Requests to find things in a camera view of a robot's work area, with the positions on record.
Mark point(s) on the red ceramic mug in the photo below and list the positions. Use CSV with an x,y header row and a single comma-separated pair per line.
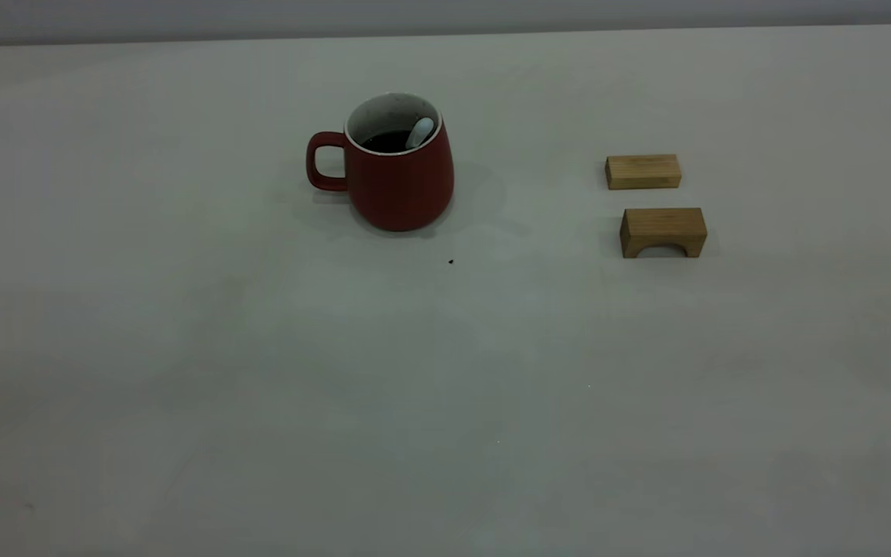
x,y
407,189

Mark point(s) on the wooden arch block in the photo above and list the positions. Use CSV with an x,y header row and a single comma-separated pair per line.
x,y
662,224

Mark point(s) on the rectangular wooden block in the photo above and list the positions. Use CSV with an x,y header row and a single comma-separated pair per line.
x,y
643,172

